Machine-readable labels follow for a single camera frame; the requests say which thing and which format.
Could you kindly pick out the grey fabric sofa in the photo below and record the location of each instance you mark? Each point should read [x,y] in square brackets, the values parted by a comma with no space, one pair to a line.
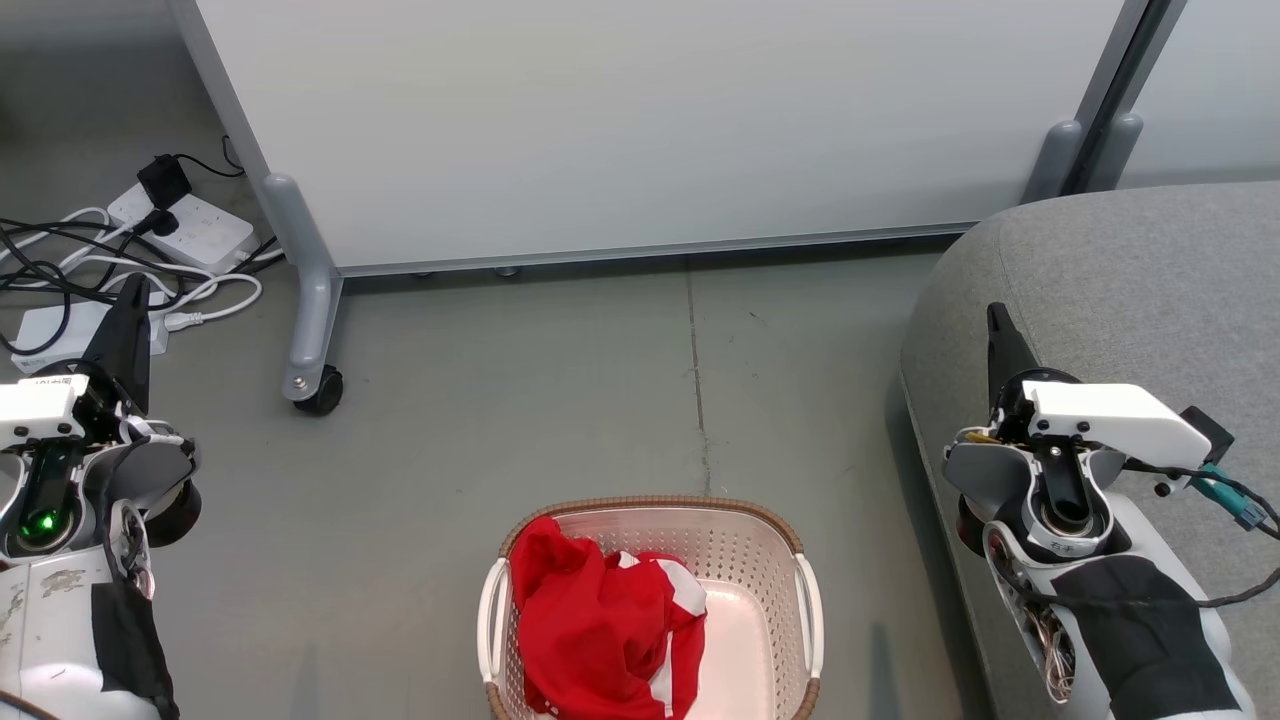
[1120,290]

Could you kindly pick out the red shirt with white stripes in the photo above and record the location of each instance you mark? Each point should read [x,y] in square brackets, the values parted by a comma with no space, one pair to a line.
[590,620]

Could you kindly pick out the narrow white partition panel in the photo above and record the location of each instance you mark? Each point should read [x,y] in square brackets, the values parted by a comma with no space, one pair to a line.
[1210,80]

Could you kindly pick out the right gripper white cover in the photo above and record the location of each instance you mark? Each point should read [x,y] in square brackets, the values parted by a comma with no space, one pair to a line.
[1110,415]

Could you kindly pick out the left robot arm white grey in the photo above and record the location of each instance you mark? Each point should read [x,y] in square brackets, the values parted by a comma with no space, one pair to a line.
[55,610]

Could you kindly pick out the short grey partition leg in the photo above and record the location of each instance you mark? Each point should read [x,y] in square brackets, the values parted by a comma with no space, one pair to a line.
[1118,150]
[1055,160]

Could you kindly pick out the large white partition panel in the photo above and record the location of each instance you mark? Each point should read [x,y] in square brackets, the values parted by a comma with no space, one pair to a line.
[650,120]

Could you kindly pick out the white power strip with plugs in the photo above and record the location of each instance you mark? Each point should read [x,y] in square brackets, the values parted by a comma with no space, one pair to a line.
[195,230]

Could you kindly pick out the flat white power strip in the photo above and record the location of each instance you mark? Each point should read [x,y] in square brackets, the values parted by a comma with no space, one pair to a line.
[50,325]

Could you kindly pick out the white perforated laundry basket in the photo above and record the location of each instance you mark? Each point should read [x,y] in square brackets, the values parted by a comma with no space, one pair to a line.
[750,620]

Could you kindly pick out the black caster wheel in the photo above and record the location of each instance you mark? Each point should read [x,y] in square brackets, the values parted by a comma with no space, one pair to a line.
[322,392]

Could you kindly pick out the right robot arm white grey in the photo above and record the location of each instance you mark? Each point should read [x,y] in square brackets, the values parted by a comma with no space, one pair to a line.
[1120,620]

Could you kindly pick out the black power adapter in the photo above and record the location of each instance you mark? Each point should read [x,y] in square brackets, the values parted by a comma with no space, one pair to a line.
[163,180]

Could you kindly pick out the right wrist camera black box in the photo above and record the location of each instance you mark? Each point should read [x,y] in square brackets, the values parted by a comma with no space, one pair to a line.
[1210,432]

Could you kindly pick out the grey partition leg with caster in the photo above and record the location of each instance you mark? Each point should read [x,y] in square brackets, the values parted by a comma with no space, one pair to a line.
[310,290]

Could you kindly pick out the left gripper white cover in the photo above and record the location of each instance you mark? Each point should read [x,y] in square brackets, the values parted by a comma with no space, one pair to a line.
[40,405]

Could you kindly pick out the black plug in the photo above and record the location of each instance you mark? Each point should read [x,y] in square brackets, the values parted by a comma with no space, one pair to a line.
[163,222]

